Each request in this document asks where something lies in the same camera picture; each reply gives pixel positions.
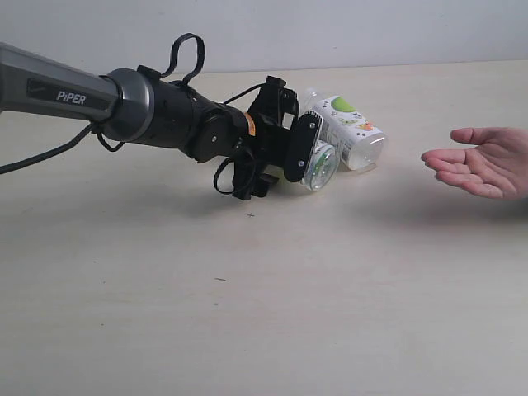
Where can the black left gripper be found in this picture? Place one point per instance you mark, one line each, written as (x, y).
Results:
(270, 144)

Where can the clear bottle green lime label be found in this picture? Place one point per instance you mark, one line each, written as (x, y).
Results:
(323, 164)

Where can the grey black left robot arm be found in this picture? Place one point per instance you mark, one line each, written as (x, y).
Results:
(144, 106)

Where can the clear bottle white fruit label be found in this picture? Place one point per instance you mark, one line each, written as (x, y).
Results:
(359, 142)

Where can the person's open hand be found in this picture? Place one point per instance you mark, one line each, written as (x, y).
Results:
(494, 167)

